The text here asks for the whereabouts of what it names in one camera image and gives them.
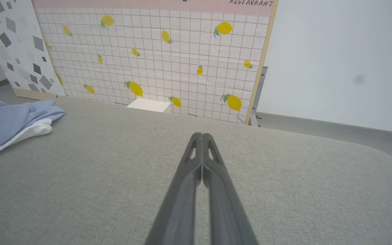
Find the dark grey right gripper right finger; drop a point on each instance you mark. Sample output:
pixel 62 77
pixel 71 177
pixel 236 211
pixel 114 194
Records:
pixel 225 207

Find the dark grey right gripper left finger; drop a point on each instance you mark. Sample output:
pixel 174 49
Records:
pixel 179 204

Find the light blue and white T-shirt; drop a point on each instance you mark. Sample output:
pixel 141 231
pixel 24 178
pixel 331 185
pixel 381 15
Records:
pixel 5 122

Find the white box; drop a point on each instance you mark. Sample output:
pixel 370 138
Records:
pixel 148 104

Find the grey metal panel stand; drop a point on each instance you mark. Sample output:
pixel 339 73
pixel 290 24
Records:
pixel 258 95

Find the lemon print grid panel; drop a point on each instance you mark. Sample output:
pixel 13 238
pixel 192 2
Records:
pixel 168 61

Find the grey diamond pattern panel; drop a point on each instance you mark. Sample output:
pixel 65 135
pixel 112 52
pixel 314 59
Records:
pixel 19 58

